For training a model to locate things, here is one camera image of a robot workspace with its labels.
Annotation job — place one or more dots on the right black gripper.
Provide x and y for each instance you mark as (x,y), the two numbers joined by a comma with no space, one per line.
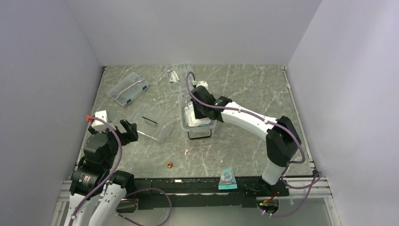
(197,114)

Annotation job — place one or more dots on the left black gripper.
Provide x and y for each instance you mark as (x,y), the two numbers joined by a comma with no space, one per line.
(131,135)

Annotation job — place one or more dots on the white gauze packet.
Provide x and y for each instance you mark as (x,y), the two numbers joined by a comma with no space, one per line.
(190,119)

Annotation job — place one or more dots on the clear medicine kit box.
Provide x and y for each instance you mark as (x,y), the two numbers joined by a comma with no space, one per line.
(194,128)

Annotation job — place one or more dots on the clear divided organizer tray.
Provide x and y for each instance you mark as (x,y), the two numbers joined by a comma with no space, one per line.
(182,70)

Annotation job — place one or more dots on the teal packaged item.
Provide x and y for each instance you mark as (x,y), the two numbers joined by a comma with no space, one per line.
(227,180)

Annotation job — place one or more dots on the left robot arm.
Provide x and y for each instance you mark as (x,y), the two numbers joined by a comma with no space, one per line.
(97,186)

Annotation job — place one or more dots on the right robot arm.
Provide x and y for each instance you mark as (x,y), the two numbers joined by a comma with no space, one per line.
(281,138)

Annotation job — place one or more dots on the clear kit lid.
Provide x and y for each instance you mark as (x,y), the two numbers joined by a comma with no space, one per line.
(153,122)

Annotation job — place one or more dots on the metal tweezers in tray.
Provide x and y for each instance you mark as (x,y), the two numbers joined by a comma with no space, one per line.
(173,76)

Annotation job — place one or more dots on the clear box with blue latches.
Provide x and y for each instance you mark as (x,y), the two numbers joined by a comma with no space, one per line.
(128,89)

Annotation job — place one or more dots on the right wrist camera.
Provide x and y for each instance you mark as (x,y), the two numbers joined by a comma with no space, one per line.
(202,83)

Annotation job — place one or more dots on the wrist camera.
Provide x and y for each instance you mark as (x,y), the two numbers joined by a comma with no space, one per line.
(202,83)
(96,124)

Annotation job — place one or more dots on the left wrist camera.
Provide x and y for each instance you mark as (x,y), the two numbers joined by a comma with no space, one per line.
(96,124)

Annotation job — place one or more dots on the black front rail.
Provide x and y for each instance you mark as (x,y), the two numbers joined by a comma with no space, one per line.
(199,192)

